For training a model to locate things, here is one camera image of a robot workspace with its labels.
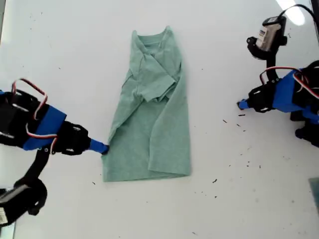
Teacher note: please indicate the green t-shirt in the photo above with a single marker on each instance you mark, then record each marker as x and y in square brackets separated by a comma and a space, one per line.
[139, 139]

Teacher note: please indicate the black camera stalk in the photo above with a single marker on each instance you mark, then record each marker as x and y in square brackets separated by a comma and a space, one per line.
[271, 67]
[37, 164]

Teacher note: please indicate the black camera box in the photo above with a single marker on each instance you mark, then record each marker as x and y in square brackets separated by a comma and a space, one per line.
[22, 199]
[270, 35]

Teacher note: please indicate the steel base plate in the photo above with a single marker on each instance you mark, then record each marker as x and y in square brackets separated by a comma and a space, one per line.
[10, 232]

